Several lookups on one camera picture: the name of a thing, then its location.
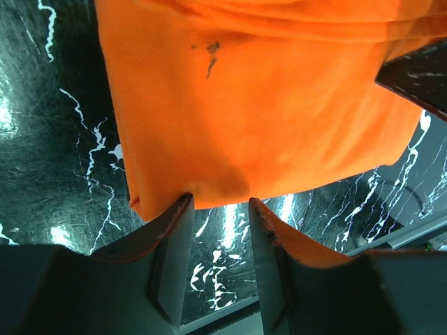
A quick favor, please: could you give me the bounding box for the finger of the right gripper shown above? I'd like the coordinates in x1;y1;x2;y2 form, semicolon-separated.
375;38;447;121

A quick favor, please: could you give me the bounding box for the orange t shirt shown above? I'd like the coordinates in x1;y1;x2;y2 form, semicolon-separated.
95;1;446;221

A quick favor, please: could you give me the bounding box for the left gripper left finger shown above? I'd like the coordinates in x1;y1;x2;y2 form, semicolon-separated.
1;194;194;334

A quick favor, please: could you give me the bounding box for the aluminium frame rail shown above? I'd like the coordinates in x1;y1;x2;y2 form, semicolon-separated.
177;212;446;334

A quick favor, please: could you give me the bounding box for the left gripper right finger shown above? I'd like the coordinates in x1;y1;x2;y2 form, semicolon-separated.
249;198;446;334

